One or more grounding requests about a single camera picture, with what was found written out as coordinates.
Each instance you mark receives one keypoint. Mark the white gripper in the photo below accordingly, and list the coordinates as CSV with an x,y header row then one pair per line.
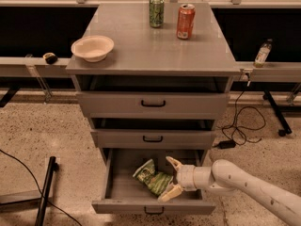
x,y
185,177

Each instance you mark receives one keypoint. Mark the green jalapeno chip bag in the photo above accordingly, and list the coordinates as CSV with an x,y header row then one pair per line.
x,y
155,181

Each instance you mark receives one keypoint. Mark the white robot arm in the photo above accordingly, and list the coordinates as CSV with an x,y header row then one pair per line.
x,y
224,177

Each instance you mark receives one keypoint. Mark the grey bottom drawer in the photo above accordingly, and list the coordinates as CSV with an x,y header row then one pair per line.
x,y
123,194

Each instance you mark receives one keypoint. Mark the grey drawer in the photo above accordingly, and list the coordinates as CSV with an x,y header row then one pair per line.
x,y
148,105
123,194
152,139

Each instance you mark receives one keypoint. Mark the grey middle drawer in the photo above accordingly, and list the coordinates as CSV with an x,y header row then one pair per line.
x,y
152,139

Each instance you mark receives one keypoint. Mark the grey drawer cabinet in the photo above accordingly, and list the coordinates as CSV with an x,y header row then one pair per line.
x,y
146,59

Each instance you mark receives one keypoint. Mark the grey top drawer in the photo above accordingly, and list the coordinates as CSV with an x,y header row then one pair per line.
x,y
148,105

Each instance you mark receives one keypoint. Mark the black power adapter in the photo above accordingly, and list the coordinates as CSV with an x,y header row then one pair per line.
x,y
226,144

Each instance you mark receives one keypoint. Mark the black caster leg right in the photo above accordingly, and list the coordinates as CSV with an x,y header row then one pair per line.
x,y
286,129

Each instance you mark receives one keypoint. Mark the black metal floor stand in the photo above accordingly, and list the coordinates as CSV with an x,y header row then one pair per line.
x,y
34,198

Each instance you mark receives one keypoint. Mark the white paper bowl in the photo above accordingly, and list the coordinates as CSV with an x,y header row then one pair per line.
x,y
92,48

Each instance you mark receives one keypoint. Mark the clear plastic bottle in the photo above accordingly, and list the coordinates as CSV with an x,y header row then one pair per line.
x,y
263,53

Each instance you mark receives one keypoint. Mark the orange soda can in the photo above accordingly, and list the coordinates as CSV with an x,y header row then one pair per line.
x,y
186,15

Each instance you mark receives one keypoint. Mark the small black yellow object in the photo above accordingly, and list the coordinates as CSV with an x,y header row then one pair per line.
x,y
50,58

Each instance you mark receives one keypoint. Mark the green soda can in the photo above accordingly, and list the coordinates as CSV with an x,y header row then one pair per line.
x,y
156,12

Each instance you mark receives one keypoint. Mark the white wall outlet plug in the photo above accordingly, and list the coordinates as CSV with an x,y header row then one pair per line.
x,y
245,74

